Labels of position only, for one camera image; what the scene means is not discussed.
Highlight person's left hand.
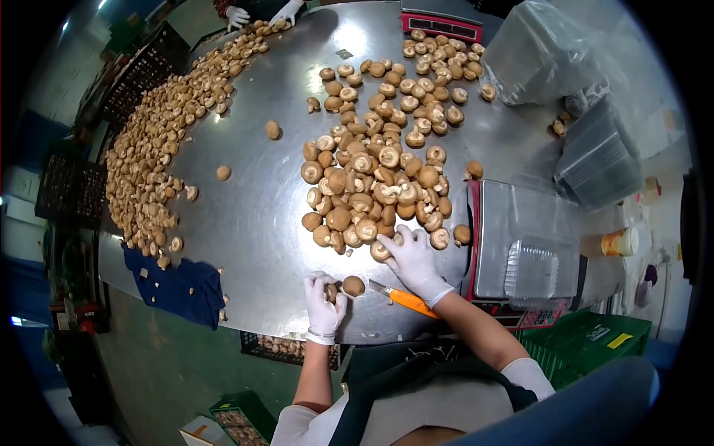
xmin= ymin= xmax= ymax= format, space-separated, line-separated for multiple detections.
xmin=303 ymin=271 xmax=349 ymax=339

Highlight person's right hand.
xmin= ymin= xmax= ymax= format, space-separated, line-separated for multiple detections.
xmin=376 ymin=224 xmax=456 ymax=308

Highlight person's right index finger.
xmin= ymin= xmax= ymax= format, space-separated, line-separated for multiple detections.
xmin=376 ymin=233 xmax=403 ymax=259

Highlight person's left fingers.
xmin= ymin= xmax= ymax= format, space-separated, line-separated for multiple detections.
xmin=305 ymin=271 xmax=339 ymax=299

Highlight person's right fingers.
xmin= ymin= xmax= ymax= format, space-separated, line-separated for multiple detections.
xmin=395 ymin=224 xmax=431 ymax=253

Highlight black crate of mushrooms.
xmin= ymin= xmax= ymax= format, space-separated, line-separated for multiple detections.
xmin=240 ymin=330 xmax=341 ymax=371

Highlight big pile of brown mushrooms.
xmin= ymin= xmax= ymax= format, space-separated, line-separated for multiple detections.
xmin=299 ymin=58 xmax=454 ymax=257

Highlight red and silver scale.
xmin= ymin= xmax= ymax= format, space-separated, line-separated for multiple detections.
xmin=461 ymin=178 xmax=583 ymax=332

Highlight clear plastic tray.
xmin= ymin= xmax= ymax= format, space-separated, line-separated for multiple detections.
xmin=504 ymin=240 xmax=560 ymax=300

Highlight person's body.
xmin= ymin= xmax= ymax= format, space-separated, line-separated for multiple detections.
xmin=270 ymin=338 xmax=661 ymax=446

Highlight dark blue cloth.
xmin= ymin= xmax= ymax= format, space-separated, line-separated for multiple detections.
xmin=123 ymin=245 xmax=226 ymax=331

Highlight green box of mushrooms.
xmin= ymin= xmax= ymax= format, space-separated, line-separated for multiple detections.
xmin=209 ymin=390 xmax=279 ymax=446

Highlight small heap of mushrooms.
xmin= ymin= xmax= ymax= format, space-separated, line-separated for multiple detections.
xmin=402 ymin=29 xmax=486 ymax=83

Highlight cardboard box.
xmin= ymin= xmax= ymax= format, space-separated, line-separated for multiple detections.
xmin=179 ymin=415 xmax=238 ymax=446

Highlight green plastic crate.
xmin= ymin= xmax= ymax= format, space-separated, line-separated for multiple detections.
xmin=510 ymin=308 xmax=653 ymax=391

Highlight stack of clear plastic containers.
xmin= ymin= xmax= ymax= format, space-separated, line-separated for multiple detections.
xmin=553 ymin=95 xmax=647 ymax=213

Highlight yellow and white cup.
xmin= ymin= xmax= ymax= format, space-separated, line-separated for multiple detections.
xmin=600 ymin=226 xmax=640 ymax=258

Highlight long row of mushrooms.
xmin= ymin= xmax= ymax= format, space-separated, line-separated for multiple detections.
xmin=104 ymin=20 xmax=293 ymax=272

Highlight red scale with display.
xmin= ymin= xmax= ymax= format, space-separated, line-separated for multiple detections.
xmin=400 ymin=0 xmax=485 ymax=44

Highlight stack of clear plastic bags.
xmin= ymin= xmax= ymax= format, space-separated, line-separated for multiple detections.
xmin=481 ymin=0 xmax=631 ymax=108

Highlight stack of black crates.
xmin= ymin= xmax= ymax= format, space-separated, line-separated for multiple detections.
xmin=33 ymin=20 xmax=192 ymax=229

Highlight orange handled knife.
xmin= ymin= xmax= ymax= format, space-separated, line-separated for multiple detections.
xmin=368 ymin=279 xmax=441 ymax=321

